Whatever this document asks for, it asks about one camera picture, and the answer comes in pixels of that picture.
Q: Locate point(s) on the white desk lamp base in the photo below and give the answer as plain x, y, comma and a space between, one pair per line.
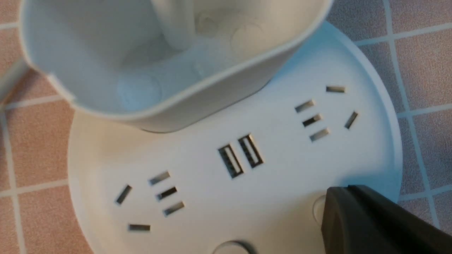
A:
211, 126

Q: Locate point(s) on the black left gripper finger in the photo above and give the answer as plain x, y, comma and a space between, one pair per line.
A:
359, 220

